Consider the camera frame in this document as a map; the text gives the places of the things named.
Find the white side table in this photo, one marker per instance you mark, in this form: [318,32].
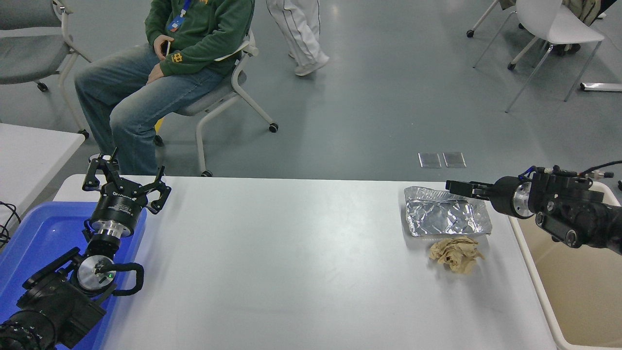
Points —
[29,160]

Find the blue plastic tray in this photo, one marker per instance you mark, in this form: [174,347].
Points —
[39,238]

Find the seated person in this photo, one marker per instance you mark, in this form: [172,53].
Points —
[204,24]

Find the walking person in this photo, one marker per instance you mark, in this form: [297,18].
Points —
[301,29]

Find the grey armchair with white frame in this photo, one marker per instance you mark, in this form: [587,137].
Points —
[24,58]

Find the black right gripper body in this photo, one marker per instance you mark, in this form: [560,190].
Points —
[504,197]

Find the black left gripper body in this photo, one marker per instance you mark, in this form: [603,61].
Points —
[119,206]

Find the white shell chair metal legs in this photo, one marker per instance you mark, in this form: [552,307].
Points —
[559,24]

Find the silver foil tray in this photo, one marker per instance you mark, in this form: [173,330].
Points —
[442,216]

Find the white grey castor chair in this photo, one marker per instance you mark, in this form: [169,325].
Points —
[209,99]

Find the person's left hand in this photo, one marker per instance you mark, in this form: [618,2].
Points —
[156,74]

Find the silver floor socket plate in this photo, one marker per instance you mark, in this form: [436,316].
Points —
[430,160]
[455,160]

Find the white table foot bar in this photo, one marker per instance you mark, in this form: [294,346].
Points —
[602,87]

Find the crumpled tan paper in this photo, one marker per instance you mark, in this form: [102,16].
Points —
[454,255]

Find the beige garment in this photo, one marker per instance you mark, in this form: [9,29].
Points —
[580,10]

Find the person's right hand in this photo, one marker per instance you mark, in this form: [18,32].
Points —
[161,47]

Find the large pale plastic bin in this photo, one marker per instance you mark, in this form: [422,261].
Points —
[583,291]

